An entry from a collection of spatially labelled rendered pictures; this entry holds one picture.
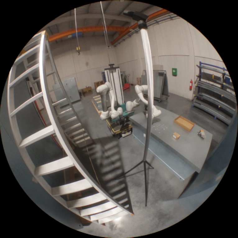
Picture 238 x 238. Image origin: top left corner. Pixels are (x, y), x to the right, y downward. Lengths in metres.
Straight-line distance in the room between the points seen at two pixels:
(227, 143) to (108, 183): 2.33
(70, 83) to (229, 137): 8.30
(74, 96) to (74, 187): 7.11
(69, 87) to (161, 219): 8.13
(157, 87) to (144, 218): 4.63
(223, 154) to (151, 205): 1.59
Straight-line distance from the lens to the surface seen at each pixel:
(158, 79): 4.40
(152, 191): 1.70
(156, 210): 1.71
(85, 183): 0.70
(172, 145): 1.38
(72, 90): 7.40
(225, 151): 2.03
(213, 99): 4.66
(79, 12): 9.14
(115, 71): 2.00
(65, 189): 0.79
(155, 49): 7.25
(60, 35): 9.36
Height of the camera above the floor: 1.66
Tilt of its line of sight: 32 degrees down
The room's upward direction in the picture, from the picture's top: 10 degrees counter-clockwise
